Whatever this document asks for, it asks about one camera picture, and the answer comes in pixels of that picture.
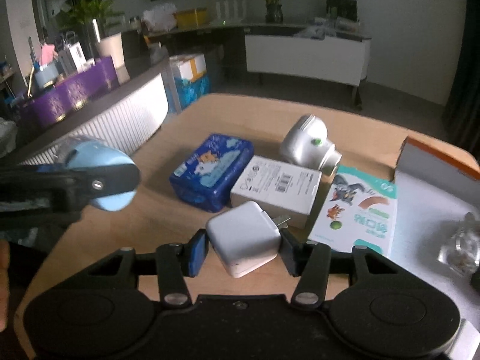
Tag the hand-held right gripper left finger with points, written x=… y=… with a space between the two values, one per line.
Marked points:
x=198 y=255

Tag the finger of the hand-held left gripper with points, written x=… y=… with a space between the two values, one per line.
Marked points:
x=112 y=182

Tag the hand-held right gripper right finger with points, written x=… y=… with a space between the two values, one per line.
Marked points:
x=290 y=255

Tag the white charger adapter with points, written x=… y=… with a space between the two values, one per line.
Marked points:
x=243 y=236

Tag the white cardboard product box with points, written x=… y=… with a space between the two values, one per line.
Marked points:
x=277 y=191

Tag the white heater with green button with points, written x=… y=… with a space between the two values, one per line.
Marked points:
x=303 y=142

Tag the orange-rimmed cardboard box tray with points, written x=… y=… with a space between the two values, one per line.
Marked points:
x=423 y=210

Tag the clear liquid refill bottle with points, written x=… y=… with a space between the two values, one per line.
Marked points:
x=461 y=247

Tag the curved ribbed white counter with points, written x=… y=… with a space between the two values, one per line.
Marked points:
x=123 y=116

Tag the teal cartoon sticker pack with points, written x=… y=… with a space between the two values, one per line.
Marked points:
x=356 y=210

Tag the blue cartoon tin box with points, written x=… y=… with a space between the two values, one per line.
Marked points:
x=210 y=172

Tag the purple patterned gift box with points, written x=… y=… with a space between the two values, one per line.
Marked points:
x=75 y=90

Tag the blue plastic bag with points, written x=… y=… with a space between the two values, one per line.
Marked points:
x=191 y=92

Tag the light blue container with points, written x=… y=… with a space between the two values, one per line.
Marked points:
x=47 y=77

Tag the white printed carton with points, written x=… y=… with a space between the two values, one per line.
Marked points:
x=73 y=58

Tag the white plant pot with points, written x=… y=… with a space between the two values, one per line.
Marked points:
x=111 y=50

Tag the cardboard box with orange tape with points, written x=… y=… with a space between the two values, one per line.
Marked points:
x=187 y=65

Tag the pink paper item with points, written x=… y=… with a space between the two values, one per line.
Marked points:
x=48 y=54

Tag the metal vase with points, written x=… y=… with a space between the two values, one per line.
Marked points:
x=95 y=30

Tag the white plastic bag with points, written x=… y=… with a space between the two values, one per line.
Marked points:
x=159 y=17

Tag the green leafy plant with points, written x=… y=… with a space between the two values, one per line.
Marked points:
x=90 y=11

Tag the yellow box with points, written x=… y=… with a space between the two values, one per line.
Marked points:
x=190 y=18

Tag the dark framed glass door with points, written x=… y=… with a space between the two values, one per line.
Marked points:
x=56 y=0

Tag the white cabinet on wheels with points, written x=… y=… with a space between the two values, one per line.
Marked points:
x=307 y=58

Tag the white router with antennas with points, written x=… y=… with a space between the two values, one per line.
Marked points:
x=230 y=15

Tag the clear plastic bag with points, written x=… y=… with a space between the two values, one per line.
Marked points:
x=311 y=33

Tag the dark green curtain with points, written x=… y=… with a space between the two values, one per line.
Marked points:
x=465 y=63

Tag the dark picture frame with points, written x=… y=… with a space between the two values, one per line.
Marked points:
x=341 y=9

